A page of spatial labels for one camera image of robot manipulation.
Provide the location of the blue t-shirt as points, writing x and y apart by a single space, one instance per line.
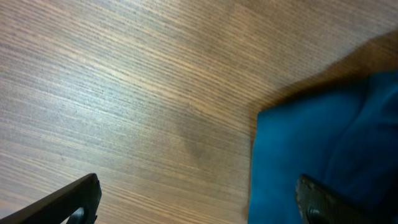
345 138

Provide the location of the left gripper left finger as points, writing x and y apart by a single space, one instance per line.
76 202

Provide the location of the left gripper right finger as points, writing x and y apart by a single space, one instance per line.
319 204

